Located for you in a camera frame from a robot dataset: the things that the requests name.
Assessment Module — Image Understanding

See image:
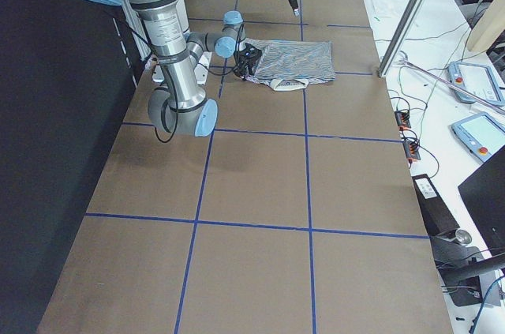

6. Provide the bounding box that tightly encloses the near teach pendant tablet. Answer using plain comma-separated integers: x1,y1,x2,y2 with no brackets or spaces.
451,112,504,163

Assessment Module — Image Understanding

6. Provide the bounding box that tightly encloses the navy white striped polo shirt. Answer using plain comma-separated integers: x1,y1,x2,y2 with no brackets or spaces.
245,39,335,92

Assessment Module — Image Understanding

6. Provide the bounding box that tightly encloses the black power adapter box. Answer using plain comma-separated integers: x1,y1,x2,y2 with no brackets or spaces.
412,174,460,236

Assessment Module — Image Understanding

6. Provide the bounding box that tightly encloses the clear plastic sheet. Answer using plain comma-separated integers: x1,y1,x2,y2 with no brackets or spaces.
372,0,409,18

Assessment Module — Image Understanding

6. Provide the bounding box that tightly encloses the aluminium frame post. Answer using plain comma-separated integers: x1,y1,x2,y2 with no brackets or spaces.
378,0,425,77

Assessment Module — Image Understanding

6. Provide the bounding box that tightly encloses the teach pendant tablet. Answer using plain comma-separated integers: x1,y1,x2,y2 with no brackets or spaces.
448,62,504,107
451,112,504,163

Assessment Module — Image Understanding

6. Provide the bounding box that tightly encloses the far teach pendant tablet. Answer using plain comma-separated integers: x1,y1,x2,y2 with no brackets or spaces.
448,62,504,107

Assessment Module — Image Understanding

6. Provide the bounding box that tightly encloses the black monitor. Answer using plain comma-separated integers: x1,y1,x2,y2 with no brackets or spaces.
458,153,504,255

